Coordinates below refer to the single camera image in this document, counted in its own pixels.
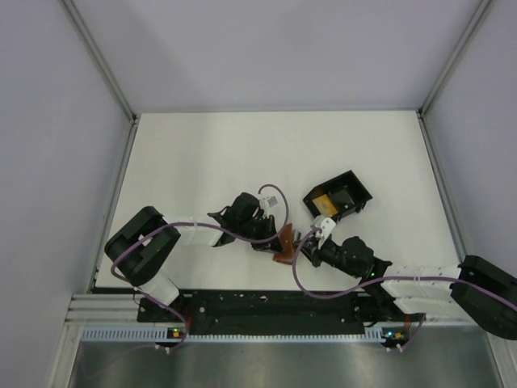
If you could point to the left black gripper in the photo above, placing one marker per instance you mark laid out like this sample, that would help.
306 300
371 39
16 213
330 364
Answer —
269 226

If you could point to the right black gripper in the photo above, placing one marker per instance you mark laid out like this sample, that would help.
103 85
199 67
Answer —
313 250

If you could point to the brown leather card holder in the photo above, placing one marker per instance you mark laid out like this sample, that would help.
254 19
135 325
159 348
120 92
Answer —
287 244

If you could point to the credit cards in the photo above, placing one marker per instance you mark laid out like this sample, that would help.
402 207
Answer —
325 206

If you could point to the black card rack box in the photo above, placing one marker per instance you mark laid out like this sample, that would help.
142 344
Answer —
346 191

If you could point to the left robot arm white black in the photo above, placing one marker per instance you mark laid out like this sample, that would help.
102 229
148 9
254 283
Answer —
140 248

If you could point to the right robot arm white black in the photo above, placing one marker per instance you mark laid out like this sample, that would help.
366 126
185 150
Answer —
474 290

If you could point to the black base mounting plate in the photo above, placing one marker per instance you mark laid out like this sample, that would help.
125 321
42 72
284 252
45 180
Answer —
284 326

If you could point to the grey slotted cable duct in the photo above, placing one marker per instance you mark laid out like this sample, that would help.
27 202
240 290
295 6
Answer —
172 335

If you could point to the aluminium front rail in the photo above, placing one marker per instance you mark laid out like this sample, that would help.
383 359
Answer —
101 311

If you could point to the left aluminium frame post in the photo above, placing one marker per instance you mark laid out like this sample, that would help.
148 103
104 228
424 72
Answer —
79 24

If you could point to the aluminium frame post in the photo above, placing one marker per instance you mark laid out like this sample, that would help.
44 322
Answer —
79 24
467 36

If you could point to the right aluminium frame post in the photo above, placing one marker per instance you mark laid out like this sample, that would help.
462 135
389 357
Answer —
467 36

